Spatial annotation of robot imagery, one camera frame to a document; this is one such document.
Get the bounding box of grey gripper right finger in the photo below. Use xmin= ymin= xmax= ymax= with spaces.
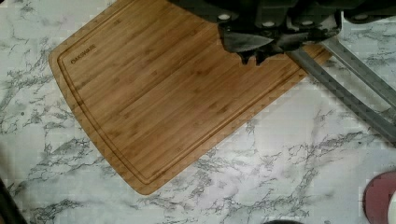
xmin=288 ymin=49 xmax=396 ymax=145

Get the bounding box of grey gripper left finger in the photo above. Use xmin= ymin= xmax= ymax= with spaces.
xmin=321 ymin=37 xmax=396 ymax=108

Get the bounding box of dark red round object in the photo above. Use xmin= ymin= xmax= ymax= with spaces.
xmin=362 ymin=171 xmax=396 ymax=224

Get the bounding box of bamboo cutting board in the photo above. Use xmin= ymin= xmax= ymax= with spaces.
xmin=49 ymin=0 xmax=304 ymax=195

